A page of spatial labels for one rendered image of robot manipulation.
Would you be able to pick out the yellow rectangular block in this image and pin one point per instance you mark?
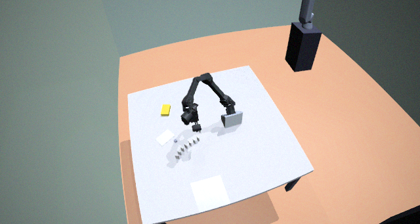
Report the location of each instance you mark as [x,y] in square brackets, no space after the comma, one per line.
[165,110]

